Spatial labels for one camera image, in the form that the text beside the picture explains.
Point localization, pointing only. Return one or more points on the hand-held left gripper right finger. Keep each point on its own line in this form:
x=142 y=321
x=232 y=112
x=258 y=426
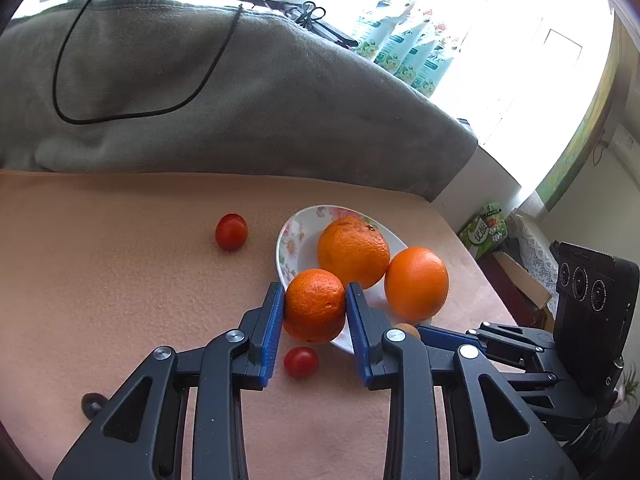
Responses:
x=359 y=345

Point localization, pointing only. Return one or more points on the dark orange tangerine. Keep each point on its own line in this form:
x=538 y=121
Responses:
x=315 y=305

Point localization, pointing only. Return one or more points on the red cherry tomato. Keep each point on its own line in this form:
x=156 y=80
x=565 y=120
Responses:
x=301 y=362
x=231 y=232

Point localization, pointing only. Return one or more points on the white air conditioner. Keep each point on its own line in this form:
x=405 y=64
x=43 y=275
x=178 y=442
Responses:
x=625 y=141

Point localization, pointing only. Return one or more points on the large bumpy orange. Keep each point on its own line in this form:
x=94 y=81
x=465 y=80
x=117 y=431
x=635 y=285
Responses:
x=353 y=252

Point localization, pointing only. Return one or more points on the white framed window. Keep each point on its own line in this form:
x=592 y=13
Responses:
x=500 y=110

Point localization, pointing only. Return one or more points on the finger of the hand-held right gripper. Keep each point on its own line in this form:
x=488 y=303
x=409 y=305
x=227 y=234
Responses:
x=530 y=375
x=440 y=336

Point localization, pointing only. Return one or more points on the green carton box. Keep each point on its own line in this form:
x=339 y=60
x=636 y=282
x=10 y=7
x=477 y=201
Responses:
x=480 y=232

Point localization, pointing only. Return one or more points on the large smooth orange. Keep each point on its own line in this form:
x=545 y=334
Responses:
x=416 y=284

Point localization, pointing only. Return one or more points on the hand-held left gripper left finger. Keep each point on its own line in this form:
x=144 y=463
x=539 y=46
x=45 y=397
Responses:
x=272 y=340

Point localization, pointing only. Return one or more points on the white lace cloth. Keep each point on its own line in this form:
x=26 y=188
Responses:
x=537 y=255

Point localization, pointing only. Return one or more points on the floral ceramic plate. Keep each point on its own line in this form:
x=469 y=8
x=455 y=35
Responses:
x=300 y=240

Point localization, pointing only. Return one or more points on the brown longan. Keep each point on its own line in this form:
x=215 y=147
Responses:
x=410 y=331

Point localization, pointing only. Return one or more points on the grey blanket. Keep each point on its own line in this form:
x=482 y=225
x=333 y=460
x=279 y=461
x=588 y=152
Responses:
x=250 y=110

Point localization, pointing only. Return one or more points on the pink blanket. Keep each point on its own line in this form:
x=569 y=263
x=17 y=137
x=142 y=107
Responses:
x=125 y=285

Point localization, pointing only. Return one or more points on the brown cardboard box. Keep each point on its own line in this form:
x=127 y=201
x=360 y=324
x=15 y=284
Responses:
x=520 y=280

